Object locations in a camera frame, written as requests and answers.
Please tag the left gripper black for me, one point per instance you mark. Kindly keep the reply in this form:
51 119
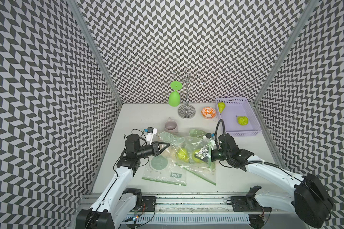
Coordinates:
155 148

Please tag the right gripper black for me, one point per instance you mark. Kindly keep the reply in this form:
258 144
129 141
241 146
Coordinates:
205 151

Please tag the zip bag with green pears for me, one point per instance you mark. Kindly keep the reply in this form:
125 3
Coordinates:
190 143

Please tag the green pear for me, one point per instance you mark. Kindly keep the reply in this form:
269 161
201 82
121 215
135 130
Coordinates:
242 120
221 107
195 157
182 154

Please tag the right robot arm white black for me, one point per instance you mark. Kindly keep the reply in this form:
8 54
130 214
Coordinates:
310 200

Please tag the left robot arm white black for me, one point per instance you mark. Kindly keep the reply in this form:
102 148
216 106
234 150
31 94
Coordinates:
117 200

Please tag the zip bag with orange fruit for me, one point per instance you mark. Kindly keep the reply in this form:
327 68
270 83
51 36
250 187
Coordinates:
207 172

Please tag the zip bag with beige fruit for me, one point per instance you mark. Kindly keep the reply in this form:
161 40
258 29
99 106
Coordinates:
164 168

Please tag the lilac mug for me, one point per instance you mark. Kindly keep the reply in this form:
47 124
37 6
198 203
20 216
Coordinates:
171 126

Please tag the orange patterned small bowl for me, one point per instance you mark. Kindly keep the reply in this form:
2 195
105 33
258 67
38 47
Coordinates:
208 112

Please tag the chrome mug tree stand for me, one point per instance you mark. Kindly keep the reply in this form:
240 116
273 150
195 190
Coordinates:
187 78

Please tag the purple plastic basket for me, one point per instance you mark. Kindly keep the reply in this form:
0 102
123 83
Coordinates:
238 106

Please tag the green plastic goblet upside down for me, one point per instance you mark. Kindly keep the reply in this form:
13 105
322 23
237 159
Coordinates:
174 97

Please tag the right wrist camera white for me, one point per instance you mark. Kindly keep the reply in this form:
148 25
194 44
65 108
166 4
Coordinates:
209 138

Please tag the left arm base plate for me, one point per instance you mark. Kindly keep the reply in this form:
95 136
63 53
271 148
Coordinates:
145 204

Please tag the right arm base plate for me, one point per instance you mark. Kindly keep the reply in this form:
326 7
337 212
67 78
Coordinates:
245 204

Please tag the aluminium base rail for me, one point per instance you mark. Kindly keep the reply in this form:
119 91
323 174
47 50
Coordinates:
208 211

